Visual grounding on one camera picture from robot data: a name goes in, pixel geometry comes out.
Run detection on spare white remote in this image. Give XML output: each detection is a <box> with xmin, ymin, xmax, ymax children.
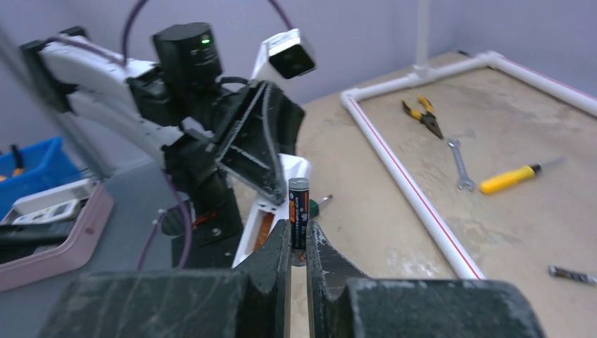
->
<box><xmin>1</xmin><ymin>179</ymin><xmax>97</xmax><ymax>225</ymax></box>

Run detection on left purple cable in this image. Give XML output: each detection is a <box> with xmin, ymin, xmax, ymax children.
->
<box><xmin>46</xmin><ymin>0</ymin><xmax>295</xmax><ymax>272</ymax></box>

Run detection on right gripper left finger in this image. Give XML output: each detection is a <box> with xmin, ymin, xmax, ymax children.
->
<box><xmin>39</xmin><ymin>220</ymin><xmax>291</xmax><ymax>337</ymax></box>

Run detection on yellow handled pliers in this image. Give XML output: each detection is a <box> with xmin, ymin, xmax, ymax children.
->
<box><xmin>402</xmin><ymin>96</ymin><xmax>444</xmax><ymax>139</ymax></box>

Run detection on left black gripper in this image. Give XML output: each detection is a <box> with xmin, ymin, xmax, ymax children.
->
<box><xmin>163</xmin><ymin>81</ymin><xmax>305</xmax><ymax>206</ymax></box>

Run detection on yellow handled screwdriver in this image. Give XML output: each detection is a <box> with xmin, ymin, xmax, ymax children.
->
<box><xmin>479</xmin><ymin>156</ymin><xmax>565</xmax><ymax>194</ymax></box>

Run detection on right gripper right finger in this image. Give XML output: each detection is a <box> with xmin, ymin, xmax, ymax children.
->
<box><xmin>306</xmin><ymin>221</ymin><xmax>546</xmax><ymax>337</ymax></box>

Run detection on small silver wrench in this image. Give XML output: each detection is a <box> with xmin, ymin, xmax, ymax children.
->
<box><xmin>447</xmin><ymin>138</ymin><xmax>476</xmax><ymax>192</ymax></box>

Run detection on white PVC pipe frame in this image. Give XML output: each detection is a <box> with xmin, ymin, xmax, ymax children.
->
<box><xmin>340</xmin><ymin>0</ymin><xmax>597</xmax><ymax>281</ymax></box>

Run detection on green handled screwdriver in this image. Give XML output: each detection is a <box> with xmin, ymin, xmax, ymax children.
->
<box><xmin>309</xmin><ymin>194</ymin><xmax>333</xmax><ymax>218</ymax></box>

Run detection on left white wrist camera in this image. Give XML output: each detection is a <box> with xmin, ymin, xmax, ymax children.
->
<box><xmin>251</xmin><ymin>28</ymin><xmax>317</xmax><ymax>83</ymax></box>

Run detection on blue plastic bin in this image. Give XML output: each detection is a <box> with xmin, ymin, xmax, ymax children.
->
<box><xmin>1</xmin><ymin>137</ymin><xmax>82</xmax><ymax>216</ymax></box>

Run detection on white AC remote control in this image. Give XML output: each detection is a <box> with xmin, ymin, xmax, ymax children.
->
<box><xmin>232</xmin><ymin>154</ymin><xmax>312</xmax><ymax>268</ymax></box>

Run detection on pink tray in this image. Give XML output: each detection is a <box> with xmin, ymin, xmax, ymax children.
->
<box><xmin>1</xmin><ymin>183</ymin><xmax>114</xmax><ymax>292</ymax></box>

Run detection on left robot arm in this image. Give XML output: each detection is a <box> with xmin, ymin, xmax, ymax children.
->
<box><xmin>20</xmin><ymin>22</ymin><xmax>315</xmax><ymax>224</ymax></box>

